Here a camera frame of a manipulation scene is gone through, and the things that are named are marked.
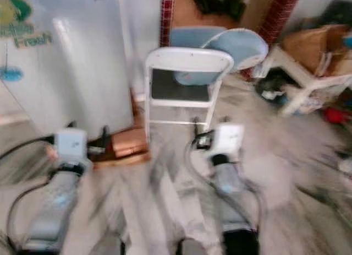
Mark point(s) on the wide red brick pillar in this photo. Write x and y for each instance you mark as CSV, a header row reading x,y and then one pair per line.
x,y
280,12

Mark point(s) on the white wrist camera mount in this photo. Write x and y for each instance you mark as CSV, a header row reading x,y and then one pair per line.
x,y
71,145
228,139

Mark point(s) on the small red object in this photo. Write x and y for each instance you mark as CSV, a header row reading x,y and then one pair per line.
x,y
335,115

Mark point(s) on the silver right robot leg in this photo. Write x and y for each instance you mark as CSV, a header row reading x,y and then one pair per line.
x,y
192,247

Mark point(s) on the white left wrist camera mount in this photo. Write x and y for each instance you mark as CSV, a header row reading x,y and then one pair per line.
x,y
71,145

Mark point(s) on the dark green plant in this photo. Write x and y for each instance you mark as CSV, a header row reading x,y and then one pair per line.
x,y
220,4

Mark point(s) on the blue oval sticker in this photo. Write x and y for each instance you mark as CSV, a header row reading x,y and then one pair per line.
x,y
11,74

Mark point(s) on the narrow red brick pillar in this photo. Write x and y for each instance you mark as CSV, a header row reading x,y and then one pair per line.
x,y
167,18

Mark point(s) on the brown cardboard box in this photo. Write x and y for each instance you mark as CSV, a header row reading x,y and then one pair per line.
x,y
308,45

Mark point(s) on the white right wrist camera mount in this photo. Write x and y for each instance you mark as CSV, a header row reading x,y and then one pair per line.
x,y
228,139

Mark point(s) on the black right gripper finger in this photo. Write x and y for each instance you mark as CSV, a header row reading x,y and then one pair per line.
x,y
197,126

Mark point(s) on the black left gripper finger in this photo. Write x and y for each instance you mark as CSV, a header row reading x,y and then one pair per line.
x,y
105,138
72,125

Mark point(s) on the silver left robot leg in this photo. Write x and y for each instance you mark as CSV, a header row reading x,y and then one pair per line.
x,y
157,172

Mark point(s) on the silver robot leg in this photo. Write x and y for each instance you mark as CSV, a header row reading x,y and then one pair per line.
x,y
192,247
157,172

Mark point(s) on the white plastic chair frame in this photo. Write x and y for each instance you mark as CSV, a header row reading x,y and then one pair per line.
x,y
289,65

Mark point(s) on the white fridge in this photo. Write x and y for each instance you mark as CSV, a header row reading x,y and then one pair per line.
x,y
104,95

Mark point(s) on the black bag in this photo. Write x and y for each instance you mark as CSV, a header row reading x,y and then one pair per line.
x,y
275,85

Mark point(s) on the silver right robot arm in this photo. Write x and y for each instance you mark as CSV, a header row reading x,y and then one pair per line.
x,y
225,183

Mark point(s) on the white folding chair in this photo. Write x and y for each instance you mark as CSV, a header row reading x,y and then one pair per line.
x,y
190,59

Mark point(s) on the light blue plastic chair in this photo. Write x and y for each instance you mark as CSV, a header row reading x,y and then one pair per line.
x,y
242,45

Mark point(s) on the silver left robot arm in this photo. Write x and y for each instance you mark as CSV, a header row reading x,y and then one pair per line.
x,y
55,205

